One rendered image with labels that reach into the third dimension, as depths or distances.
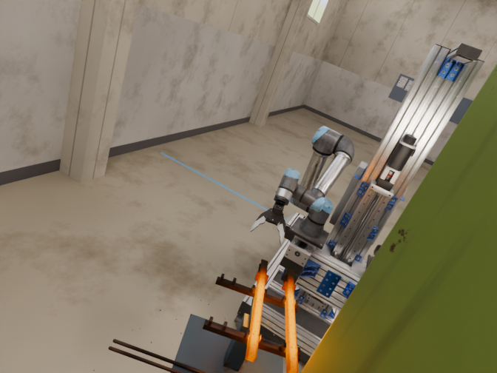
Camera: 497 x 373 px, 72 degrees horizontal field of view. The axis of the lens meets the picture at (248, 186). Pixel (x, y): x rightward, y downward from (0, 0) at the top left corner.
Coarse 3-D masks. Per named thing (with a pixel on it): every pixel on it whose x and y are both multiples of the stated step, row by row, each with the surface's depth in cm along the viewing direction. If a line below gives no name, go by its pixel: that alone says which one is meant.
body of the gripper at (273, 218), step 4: (276, 196) 158; (276, 200) 160; (280, 200) 157; (284, 200) 157; (268, 212) 156; (272, 212) 156; (268, 216) 155; (272, 216) 155; (276, 216) 155; (280, 216) 155; (268, 220) 155; (272, 220) 155; (276, 220) 154; (280, 220) 154; (276, 224) 158
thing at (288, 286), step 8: (288, 272) 136; (288, 280) 132; (288, 288) 129; (288, 296) 125; (288, 304) 121; (288, 312) 118; (288, 320) 114; (288, 328) 111; (288, 336) 108; (296, 336) 110; (288, 344) 106; (296, 344) 107; (288, 352) 103; (296, 352) 104; (288, 360) 100; (296, 360) 101; (288, 368) 98; (296, 368) 99
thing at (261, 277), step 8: (264, 264) 136; (264, 272) 132; (264, 280) 128; (256, 288) 125; (264, 288) 125; (256, 296) 119; (256, 304) 116; (256, 312) 112; (256, 320) 109; (256, 328) 107; (256, 336) 104; (248, 344) 100; (256, 344) 101; (248, 352) 98; (256, 352) 99
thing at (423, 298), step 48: (480, 96) 53; (480, 144) 50; (432, 192) 57; (480, 192) 47; (432, 240) 53; (480, 240) 45; (384, 288) 61; (432, 288) 51; (480, 288) 43; (336, 336) 71; (384, 336) 57; (432, 336) 48; (480, 336) 41
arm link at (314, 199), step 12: (348, 144) 180; (336, 156) 179; (348, 156) 177; (336, 168) 174; (324, 180) 170; (336, 180) 174; (312, 192) 166; (324, 192) 167; (312, 204) 164; (324, 204) 167
